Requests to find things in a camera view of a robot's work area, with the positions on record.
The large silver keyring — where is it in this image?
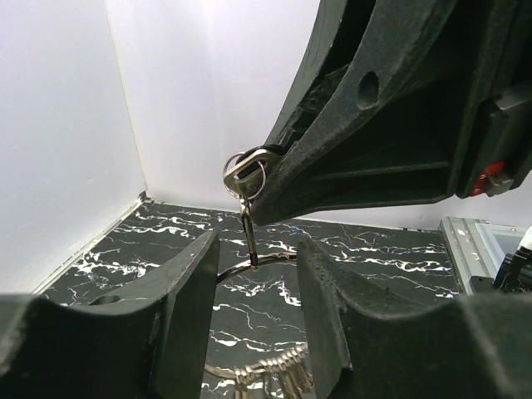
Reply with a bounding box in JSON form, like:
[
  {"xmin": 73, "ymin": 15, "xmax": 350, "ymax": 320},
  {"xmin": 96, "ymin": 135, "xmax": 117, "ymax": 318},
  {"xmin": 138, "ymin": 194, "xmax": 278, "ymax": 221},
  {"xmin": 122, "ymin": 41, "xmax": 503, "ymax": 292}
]
[{"xmin": 204, "ymin": 252, "xmax": 297, "ymax": 382}]

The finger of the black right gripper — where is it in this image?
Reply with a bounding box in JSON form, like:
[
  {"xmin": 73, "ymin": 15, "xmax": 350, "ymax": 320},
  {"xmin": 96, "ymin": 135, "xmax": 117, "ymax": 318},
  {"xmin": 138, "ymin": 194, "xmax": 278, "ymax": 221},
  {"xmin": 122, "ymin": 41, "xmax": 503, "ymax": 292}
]
[
  {"xmin": 263, "ymin": 1, "xmax": 377, "ymax": 155},
  {"xmin": 251, "ymin": 1, "xmax": 513, "ymax": 224}
]

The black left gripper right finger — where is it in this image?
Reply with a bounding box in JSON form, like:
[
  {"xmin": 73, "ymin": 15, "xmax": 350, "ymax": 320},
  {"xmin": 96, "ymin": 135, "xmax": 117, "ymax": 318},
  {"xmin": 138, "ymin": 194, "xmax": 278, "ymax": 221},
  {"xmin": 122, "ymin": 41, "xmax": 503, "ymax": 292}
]
[{"xmin": 297, "ymin": 238, "xmax": 531, "ymax": 398}]

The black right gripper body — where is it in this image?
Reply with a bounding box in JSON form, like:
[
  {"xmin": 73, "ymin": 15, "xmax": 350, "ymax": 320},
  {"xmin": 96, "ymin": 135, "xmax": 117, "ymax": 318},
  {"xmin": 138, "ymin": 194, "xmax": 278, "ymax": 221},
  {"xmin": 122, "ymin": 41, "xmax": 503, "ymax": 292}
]
[{"xmin": 456, "ymin": 1, "xmax": 531, "ymax": 199}]

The small silver split ring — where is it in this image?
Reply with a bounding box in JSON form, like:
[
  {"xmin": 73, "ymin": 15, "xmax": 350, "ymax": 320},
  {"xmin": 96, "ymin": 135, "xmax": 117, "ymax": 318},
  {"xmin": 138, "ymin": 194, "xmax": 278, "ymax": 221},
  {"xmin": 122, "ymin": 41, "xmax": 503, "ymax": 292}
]
[{"xmin": 222, "ymin": 151, "xmax": 267, "ymax": 200}]

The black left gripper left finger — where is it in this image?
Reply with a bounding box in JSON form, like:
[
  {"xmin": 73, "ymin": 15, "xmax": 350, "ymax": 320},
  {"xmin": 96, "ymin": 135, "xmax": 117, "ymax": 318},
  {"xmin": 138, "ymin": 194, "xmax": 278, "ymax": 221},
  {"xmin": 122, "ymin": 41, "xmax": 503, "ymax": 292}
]
[{"xmin": 1, "ymin": 231, "xmax": 220, "ymax": 398}]

